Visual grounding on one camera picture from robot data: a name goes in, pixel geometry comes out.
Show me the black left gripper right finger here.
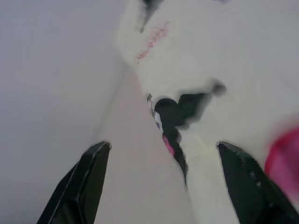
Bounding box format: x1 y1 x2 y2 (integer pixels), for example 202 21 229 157
216 141 299 224

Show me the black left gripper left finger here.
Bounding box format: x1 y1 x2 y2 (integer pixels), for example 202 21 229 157
36 141 112 224

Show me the cream blanket with cartoon print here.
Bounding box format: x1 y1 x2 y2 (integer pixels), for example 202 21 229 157
116 0 299 224

